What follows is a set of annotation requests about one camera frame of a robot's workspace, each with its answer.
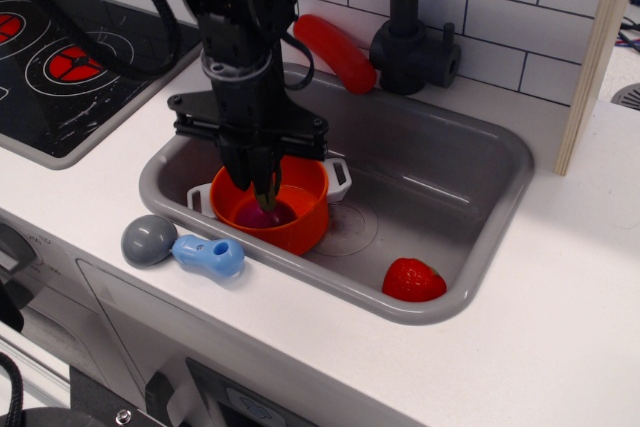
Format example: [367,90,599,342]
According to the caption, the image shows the orange toy pot white handles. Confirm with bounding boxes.
[187,156,352,255]

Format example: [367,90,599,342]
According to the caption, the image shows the grey and blue toy scoop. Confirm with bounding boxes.
[120,215,245,281]

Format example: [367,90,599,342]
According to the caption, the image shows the black toy stove top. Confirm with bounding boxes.
[1,0,200,170]

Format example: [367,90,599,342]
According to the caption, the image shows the purple toy beet green stem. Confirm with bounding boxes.
[234,173,297,229]

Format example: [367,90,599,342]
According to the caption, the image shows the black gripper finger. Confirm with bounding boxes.
[218,141,252,191]
[249,146,282,206]

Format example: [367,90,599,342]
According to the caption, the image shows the red toy strawberry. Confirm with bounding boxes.
[382,258,447,302]

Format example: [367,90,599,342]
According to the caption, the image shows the grey round floor vent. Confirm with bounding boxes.
[611,83,640,111]

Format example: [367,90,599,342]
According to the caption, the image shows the light wooden side panel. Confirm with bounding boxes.
[554,0,628,176]

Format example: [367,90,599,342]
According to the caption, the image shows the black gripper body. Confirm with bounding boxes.
[168,58,328,160]

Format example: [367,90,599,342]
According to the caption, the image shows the grey plastic sink basin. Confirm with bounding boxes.
[139,73,534,325]

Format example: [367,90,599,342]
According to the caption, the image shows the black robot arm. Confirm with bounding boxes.
[168,0,328,211]

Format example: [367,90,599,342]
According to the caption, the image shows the red toy sausage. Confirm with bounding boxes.
[293,14,377,95]

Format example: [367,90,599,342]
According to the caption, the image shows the dark grey toy faucet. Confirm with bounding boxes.
[369,0,461,95]

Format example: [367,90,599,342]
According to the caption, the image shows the black braided cable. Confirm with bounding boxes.
[0,0,181,82]

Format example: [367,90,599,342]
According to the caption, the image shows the grey oven knob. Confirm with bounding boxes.
[0,223,37,282]

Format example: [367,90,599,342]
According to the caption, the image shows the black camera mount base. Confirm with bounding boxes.
[1,364,166,426]

